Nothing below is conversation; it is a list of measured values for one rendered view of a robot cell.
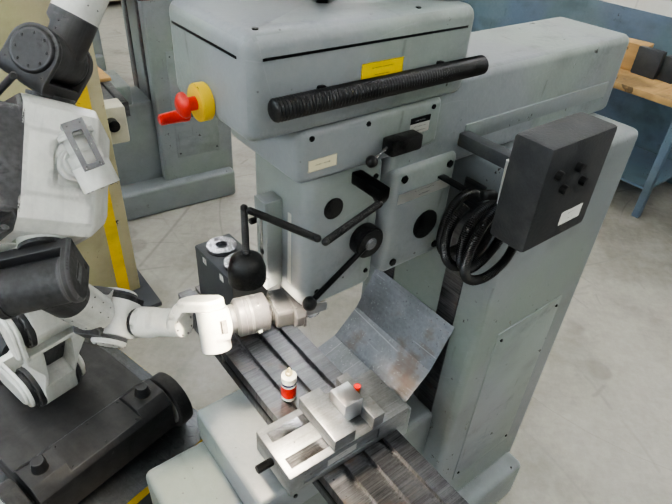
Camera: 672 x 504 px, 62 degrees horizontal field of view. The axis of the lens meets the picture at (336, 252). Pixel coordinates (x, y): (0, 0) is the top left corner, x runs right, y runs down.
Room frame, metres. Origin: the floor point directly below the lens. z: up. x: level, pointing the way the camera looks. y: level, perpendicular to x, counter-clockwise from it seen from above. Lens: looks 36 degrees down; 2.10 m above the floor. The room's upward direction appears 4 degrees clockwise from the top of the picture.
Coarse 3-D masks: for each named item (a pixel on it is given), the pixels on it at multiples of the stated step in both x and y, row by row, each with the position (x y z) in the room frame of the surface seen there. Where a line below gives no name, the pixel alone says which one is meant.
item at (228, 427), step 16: (224, 400) 0.99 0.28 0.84; (240, 400) 1.00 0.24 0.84; (208, 416) 0.94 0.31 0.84; (224, 416) 0.94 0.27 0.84; (240, 416) 0.94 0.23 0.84; (256, 416) 0.95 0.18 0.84; (208, 432) 0.90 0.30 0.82; (224, 432) 0.89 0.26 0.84; (240, 432) 0.89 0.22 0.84; (400, 432) 0.99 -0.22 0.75; (208, 448) 0.91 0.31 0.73; (224, 448) 0.84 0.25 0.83; (240, 448) 0.85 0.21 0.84; (256, 448) 0.85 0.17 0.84; (224, 464) 0.83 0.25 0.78; (240, 464) 0.80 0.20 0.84; (256, 464) 0.80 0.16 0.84; (240, 480) 0.77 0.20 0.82; (256, 480) 0.76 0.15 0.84; (272, 480) 0.76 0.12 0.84; (240, 496) 0.77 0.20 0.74; (256, 496) 0.72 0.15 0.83; (272, 496) 0.72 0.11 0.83; (288, 496) 0.74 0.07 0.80; (304, 496) 0.78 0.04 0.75
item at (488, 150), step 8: (464, 136) 1.07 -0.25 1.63; (472, 136) 1.07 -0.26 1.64; (480, 136) 1.07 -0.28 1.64; (464, 144) 1.07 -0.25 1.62; (472, 144) 1.05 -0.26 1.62; (480, 144) 1.04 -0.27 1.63; (488, 144) 1.03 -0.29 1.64; (496, 144) 1.04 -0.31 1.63; (472, 152) 1.05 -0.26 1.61; (480, 152) 1.03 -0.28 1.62; (488, 152) 1.02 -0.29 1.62; (496, 152) 1.01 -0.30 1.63; (504, 152) 1.00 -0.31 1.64; (488, 160) 1.02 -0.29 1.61; (496, 160) 1.00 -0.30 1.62; (504, 160) 0.99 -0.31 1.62
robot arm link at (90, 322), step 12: (96, 288) 0.94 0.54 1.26; (108, 288) 0.95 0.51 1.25; (120, 288) 0.97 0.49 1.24; (96, 300) 0.86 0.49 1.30; (108, 300) 0.92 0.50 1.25; (84, 312) 0.82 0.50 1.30; (96, 312) 0.85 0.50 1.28; (108, 312) 0.90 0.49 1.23; (72, 324) 0.84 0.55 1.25; (84, 324) 0.84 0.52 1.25; (96, 324) 0.86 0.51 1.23; (108, 324) 0.89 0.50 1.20; (84, 336) 0.88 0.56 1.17; (96, 336) 0.87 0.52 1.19; (108, 336) 0.87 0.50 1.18
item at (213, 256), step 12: (216, 240) 1.36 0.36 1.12; (228, 240) 1.37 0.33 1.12; (204, 252) 1.32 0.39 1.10; (216, 252) 1.30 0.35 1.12; (228, 252) 1.31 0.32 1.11; (204, 264) 1.31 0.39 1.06; (216, 264) 1.26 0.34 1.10; (204, 276) 1.31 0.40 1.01; (216, 276) 1.25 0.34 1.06; (204, 288) 1.32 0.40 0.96; (216, 288) 1.26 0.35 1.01; (228, 288) 1.20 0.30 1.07; (264, 288) 1.25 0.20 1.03; (228, 300) 1.21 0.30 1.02
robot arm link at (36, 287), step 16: (0, 272) 0.77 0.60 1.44; (16, 272) 0.76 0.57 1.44; (32, 272) 0.76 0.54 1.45; (48, 272) 0.76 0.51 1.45; (0, 288) 0.73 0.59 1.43; (16, 288) 0.74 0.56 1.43; (32, 288) 0.74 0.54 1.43; (48, 288) 0.75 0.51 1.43; (0, 304) 0.72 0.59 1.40; (16, 304) 0.73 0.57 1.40; (32, 304) 0.73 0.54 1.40; (48, 304) 0.74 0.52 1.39; (64, 304) 0.77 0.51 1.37; (80, 304) 0.80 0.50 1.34
